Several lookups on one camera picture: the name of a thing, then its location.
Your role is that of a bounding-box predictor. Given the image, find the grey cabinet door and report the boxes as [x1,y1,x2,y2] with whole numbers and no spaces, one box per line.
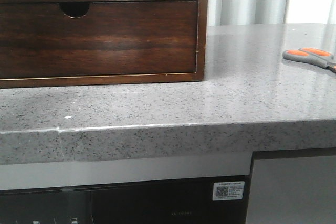
[246,156,335,223]

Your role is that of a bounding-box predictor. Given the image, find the white QR code sticker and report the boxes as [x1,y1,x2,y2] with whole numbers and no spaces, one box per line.
[213,181,245,201]

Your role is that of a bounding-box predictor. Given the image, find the black built-in appliance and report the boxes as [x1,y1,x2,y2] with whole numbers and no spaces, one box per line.
[1,175,250,223]

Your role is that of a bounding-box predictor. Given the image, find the grey orange scissors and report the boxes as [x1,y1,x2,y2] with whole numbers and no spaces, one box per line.
[282,48,335,73]

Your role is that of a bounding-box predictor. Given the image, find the dark wooden drawer cabinet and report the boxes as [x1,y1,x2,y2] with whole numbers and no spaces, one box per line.
[1,0,207,88]

